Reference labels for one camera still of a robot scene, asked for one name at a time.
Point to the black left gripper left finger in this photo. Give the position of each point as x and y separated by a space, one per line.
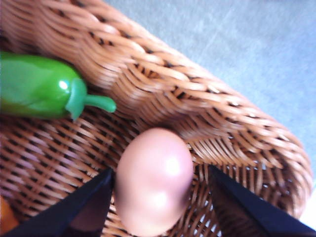
83 213

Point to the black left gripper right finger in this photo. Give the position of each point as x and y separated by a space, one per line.
243 212

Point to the beige egg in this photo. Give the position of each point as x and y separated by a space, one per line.
153 181

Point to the woven wicker basket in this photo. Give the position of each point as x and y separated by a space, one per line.
42 159

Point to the orange toy vegetable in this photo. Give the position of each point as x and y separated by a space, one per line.
7 220

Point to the green toy pepper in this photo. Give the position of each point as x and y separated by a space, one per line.
37 88

